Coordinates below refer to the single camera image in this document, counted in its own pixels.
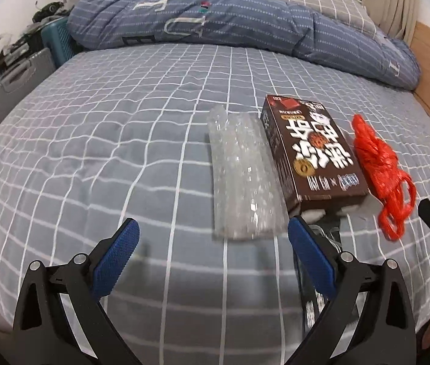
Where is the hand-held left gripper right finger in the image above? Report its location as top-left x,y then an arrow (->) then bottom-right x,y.
288,216 -> 417,365

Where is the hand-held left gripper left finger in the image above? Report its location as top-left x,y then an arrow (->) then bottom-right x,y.
13,217 -> 141,365

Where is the black foil packet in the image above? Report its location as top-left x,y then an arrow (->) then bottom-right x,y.
293,205 -> 360,335

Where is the red plastic bag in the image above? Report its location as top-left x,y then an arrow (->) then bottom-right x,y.
352,114 -> 417,241

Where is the brown snack box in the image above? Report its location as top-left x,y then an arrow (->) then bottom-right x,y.
260,94 -> 369,215

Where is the clear bubble wrap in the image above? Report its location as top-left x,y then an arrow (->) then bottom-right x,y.
206,106 -> 289,241

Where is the grey checked bed sheet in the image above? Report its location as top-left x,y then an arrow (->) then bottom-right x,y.
0,42 -> 430,365

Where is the grey hard suitcase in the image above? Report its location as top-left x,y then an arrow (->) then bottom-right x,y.
0,47 -> 58,141

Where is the beige curtain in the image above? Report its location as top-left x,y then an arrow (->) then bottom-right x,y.
363,0 -> 424,40

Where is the teal hard suitcase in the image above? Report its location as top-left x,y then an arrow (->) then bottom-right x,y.
40,17 -> 82,67

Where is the blue striped duvet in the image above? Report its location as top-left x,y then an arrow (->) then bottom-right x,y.
67,0 -> 421,90

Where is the dark bag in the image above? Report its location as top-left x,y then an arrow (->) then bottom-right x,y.
33,2 -> 67,23

